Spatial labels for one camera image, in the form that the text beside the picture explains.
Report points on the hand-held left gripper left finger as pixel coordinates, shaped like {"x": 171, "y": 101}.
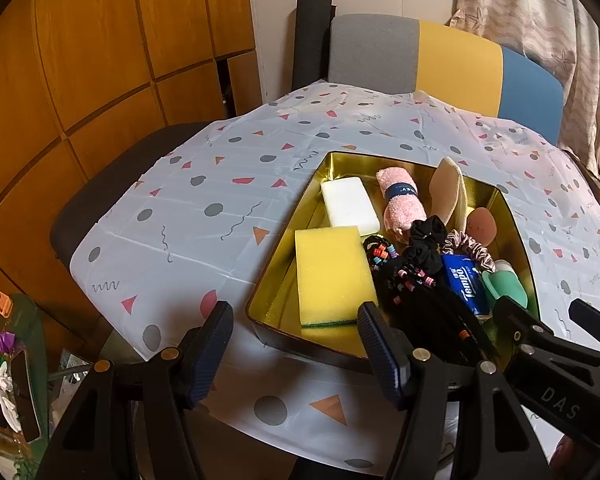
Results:
{"x": 210, "y": 355}

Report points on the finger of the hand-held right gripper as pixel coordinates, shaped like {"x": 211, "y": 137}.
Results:
{"x": 595, "y": 322}
{"x": 520, "y": 322}

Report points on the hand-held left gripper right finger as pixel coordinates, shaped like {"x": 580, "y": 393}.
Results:
{"x": 380, "y": 355}

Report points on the green small bottle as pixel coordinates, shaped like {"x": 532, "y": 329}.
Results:
{"x": 505, "y": 285}

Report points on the blue tissue pack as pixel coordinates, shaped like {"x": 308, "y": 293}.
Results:
{"x": 462, "y": 280}

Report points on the pink satin scrunchie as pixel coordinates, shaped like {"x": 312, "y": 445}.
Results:
{"x": 480, "y": 255}

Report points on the gold metal tin box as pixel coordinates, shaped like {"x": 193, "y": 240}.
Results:
{"x": 280, "y": 305}

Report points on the yellow green sponge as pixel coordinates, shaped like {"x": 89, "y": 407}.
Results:
{"x": 330, "y": 270}

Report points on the brown makeup sponge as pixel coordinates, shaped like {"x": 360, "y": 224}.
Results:
{"x": 482, "y": 227}

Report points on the black scrunchie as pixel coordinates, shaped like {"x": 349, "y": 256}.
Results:
{"x": 430, "y": 230}
{"x": 422, "y": 256}

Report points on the pink towel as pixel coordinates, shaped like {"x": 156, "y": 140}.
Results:
{"x": 400, "y": 210}

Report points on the beige cloth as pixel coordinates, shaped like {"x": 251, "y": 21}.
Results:
{"x": 447, "y": 190}

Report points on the white foam sponge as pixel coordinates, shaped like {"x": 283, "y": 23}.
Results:
{"x": 350, "y": 205}

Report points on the patterned white plastic tablecloth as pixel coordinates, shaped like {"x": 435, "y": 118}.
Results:
{"x": 180, "y": 200}

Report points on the cluttered glass side table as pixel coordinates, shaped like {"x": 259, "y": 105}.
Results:
{"x": 30, "y": 320}

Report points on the black rectangular case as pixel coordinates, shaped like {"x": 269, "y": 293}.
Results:
{"x": 26, "y": 395}

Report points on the purple wrapper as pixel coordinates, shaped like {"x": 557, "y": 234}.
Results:
{"x": 5, "y": 342}

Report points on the dark grey chair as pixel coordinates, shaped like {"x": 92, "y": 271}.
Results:
{"x": 110, "y": 170}

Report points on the white crumpled paper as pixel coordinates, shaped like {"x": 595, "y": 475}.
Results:
{"x": 2, "y": 400}

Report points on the grey yellow blue chair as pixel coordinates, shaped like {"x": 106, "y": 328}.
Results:
{"x": 455, "y": 60}

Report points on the patterned beige curtain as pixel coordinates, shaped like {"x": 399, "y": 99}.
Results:
{"x": 555, "y": 20}

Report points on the wooden cabinet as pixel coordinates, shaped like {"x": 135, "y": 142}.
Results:
{"x": 80, "y": 60}

